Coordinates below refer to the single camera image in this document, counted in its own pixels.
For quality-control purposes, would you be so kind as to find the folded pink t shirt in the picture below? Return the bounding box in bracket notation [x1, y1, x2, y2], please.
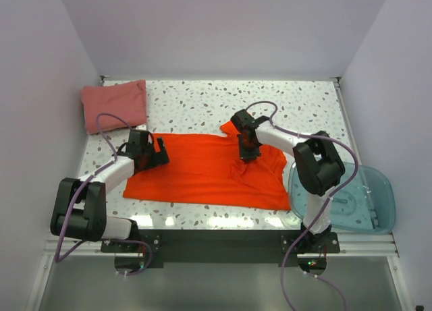
[80, 80, 146, 134]

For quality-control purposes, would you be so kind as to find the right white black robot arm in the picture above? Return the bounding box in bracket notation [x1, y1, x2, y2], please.
[231, 109, 346, 252]

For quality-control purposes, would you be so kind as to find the aluminium frame rail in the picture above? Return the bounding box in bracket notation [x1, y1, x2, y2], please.
[26, 75, 416, 311]

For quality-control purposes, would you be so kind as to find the clear blue plastic bin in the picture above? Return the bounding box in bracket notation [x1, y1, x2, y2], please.
[288, 162, 396, 236]

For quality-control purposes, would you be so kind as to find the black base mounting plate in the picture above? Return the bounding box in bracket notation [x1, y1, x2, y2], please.
[101, 228, 341, 268]

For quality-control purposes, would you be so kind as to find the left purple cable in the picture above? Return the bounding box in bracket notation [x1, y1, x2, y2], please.
[54, 113, 153, 277]

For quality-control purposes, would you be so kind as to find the purple cable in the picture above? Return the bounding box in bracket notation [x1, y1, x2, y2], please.
[54, 113, 153, 277]
[248, 101, 359, 311]

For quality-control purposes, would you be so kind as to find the orange t shirt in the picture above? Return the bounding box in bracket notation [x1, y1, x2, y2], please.
[123, 122, 290, 210]

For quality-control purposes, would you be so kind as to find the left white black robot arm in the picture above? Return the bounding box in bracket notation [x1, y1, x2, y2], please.
[50, 130, 169, 252]

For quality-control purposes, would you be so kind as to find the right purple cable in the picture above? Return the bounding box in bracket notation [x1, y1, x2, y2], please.
[248, 101, 359, 311]

